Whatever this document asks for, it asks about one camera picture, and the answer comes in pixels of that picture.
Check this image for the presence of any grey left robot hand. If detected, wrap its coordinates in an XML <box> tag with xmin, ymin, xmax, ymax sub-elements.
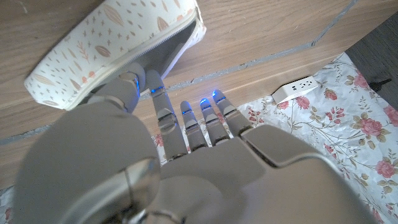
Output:
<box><xmin>12</xmin><ymin>62</ymin><xmax>379</xmax><ymax>224</ymax></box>

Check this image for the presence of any cream patterned pen bag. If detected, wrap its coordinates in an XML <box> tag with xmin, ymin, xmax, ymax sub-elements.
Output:
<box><xmin>24</xmin><ymin>0</ymin><xmax>208</xmax><ymax>111</ymax></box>

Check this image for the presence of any white power strip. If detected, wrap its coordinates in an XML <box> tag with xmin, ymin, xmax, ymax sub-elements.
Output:
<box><xmin>271</xmin><ymin>75</ymin><xmax>320</xmax><ymax>105</ymax></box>

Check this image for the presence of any floral backdrop cloth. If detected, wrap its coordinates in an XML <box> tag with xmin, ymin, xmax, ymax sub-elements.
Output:
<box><xmin>0</xmin><ymin>51</ymin><xmax>398</xmax><ymax>224</ymax></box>

